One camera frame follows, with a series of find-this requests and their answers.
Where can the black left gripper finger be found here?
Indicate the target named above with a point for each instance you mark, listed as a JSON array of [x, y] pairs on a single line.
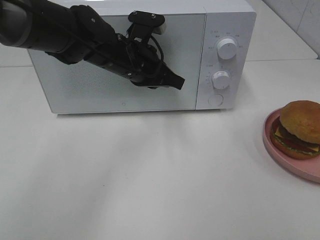
[[170, 79]]

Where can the toy hamburger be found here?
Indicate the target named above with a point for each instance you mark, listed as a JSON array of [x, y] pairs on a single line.
[[296, 131]]

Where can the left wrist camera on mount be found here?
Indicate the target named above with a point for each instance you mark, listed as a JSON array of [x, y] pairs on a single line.
[[144, 25]]

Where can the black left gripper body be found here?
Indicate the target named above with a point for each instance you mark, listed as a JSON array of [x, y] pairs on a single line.
[[139, 63]]

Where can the round white door button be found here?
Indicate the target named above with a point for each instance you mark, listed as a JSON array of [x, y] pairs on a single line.
[[215, 100]]

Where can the pink round plate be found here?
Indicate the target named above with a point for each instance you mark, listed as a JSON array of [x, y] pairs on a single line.
[[307, 169]]

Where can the white microwave door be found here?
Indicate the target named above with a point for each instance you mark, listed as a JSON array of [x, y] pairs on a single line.
[[86, 88]]

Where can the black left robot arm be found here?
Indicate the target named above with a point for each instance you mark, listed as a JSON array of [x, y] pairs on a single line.
[[78, 33]]

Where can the white microwave oven body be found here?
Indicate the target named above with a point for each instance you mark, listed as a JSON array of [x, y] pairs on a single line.
[[222, 18]]

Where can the white microwave knob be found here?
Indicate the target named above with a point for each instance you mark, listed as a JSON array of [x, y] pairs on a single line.
[[226, 48], [221, 79]]

